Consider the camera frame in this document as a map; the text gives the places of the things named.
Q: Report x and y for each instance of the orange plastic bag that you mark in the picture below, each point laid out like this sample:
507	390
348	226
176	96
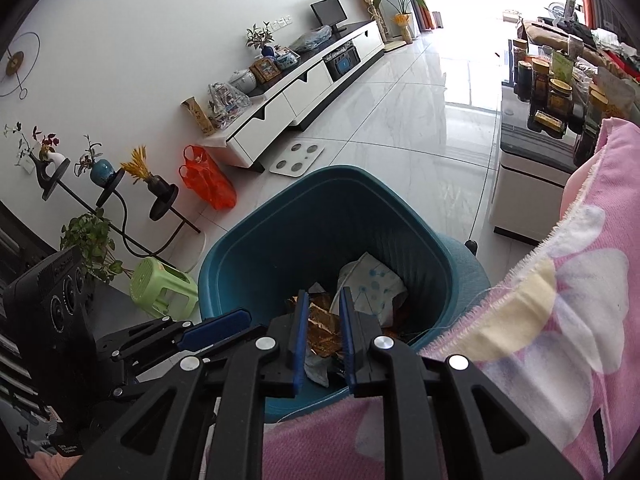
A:
210	185

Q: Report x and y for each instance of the white round stand base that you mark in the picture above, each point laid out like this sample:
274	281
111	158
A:
192	255

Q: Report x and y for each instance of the black tiered plant stand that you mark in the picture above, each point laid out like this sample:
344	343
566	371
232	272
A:
163	207

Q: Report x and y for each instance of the white black TV cabinet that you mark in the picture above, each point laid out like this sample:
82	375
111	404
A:
300	95

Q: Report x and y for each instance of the green plastic stool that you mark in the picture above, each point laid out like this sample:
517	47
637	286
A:
160	280

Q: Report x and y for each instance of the crumpled white paper scrap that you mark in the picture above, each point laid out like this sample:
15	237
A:
316	367

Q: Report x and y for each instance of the teal plastic trash bin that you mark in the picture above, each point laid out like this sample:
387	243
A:
260	240

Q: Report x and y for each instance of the pile of clothes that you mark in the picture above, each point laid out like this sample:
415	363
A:
612	39

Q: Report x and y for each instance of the pink floral blanket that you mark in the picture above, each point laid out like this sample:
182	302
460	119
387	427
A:
550	360

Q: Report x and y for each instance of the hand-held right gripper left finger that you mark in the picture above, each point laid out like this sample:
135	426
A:
299	340

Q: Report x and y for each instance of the black vase with yellow wheat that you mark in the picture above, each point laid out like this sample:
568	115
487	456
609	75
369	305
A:
159	184

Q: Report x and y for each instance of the white ceramic jar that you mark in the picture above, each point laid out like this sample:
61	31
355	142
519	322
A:
243	81

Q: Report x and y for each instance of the small plant in blue vase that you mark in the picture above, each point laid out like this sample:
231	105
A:
261	40

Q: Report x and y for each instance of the white wall sockets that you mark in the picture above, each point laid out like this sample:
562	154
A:
281	23

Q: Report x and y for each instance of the clear bag of small things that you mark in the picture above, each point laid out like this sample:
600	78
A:
227	105

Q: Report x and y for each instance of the gold foil wrapper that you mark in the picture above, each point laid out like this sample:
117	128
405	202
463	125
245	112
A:
322	332

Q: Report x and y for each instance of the clear plastic bag bundle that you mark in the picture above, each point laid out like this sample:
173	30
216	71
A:
310	39

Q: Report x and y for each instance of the tall leafy plant yellow pot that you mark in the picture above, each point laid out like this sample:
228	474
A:
404	25

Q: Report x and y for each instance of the framed picture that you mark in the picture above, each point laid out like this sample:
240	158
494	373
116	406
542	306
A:
265	70

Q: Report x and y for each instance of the white vase with red flowers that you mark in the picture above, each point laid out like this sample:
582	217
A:
57	157

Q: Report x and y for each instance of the glass coffee table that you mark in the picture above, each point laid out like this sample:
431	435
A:
530	160

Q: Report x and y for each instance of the blue white porcelain jar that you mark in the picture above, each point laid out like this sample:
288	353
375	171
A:
287	59

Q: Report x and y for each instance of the black monitor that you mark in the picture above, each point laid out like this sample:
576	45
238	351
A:
327	10

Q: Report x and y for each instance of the exercise machine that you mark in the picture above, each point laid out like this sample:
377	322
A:
565	10

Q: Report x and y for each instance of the blue vase with green sprig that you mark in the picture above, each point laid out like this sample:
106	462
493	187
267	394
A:
101	170

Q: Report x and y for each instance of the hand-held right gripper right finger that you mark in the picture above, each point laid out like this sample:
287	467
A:
346	340

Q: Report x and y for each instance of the group of jars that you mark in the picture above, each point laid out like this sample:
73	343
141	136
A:
557	95

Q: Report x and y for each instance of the leafy green potted plant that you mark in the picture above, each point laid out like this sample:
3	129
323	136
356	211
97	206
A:
90	240

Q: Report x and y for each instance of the green packet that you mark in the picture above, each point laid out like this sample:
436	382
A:
561	66

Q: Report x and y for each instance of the white bathroom scale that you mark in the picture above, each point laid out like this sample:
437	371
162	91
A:
297	157

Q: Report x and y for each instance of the tan printed box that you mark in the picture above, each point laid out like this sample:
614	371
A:
199	116

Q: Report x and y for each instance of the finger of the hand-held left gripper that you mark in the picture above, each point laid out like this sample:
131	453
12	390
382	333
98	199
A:
215	329
145	377

